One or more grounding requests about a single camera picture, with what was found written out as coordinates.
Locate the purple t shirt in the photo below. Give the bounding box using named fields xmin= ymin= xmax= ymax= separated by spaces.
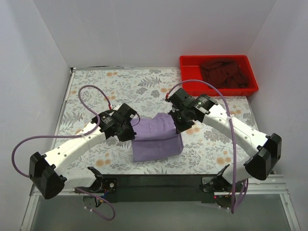
xmin=131 ymin=113 xmax=183 ymax=163

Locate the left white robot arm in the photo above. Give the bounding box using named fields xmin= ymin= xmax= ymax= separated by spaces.
xmin=29 ymin=103 xmax=137 ymax=199

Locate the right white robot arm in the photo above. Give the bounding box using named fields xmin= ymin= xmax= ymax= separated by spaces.
xmin=166 ymin=89 xmax=282 ymax=192

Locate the dark red t shirt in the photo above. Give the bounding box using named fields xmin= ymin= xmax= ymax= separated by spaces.
xmin=199 ymin=58 xmax=249 ymax=89

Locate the red plastic bin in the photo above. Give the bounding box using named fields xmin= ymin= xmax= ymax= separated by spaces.
xmin=180 ymin=55 xmax=259 ymax=96

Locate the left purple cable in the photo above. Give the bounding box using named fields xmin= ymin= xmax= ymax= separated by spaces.
xmin=12 ymin=85 xmax=116 ymax=221

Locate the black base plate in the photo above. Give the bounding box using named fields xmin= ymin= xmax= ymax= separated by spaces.
xmin=74 ymin=173 xmax=247 ymax=205

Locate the aluminium frame rail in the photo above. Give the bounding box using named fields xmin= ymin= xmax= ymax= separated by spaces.
xmin=21 ymin=175 xmax=300 ymax=231

